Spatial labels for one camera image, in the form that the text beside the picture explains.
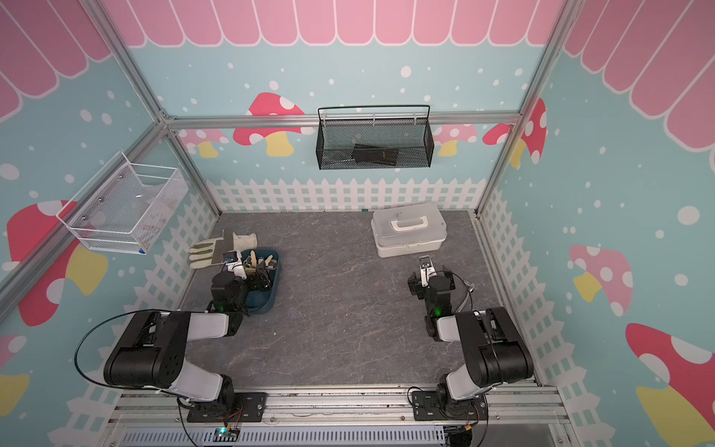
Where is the green circuit board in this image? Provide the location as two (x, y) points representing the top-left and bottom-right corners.
(212, 427), (240, 443)

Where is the white wire wall basket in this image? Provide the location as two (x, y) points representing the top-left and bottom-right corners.
(56, 152), (189, 255)

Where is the translucent white storage box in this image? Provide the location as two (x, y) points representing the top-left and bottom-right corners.
(371, 203), (447, 258)

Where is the black item in basket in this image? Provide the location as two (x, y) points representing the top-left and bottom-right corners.
(351, 145), (400, 166)

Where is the beige work glove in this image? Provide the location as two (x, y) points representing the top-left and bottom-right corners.
(188, 230), (258, 270)

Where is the grey cable duct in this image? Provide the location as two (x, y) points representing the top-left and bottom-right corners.
(111, 426), (447, 446)

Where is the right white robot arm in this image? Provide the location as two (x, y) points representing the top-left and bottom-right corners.
(408, 268), (534, 403)

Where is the metal ratchet tool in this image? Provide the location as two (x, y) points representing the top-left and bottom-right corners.
(455, 281), (475, 313)

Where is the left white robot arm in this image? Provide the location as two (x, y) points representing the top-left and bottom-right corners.
(102, 266), (277, 408)

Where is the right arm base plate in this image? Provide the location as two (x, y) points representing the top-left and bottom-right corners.
(407, 387), (489, 423)

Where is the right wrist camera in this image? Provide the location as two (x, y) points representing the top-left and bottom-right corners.
(419, 255), (437, 288)

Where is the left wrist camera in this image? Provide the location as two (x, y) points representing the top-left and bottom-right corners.
(223, 251), (248, 279)

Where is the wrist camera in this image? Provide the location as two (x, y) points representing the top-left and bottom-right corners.
(223, 251), (248, 279)
(419, 255), (437, 288)

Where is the teal plastic tray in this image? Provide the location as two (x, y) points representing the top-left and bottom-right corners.
(240, 248), (281, 315)

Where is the black wire wall basket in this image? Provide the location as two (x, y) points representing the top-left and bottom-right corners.
(316, 104), (435, 171)

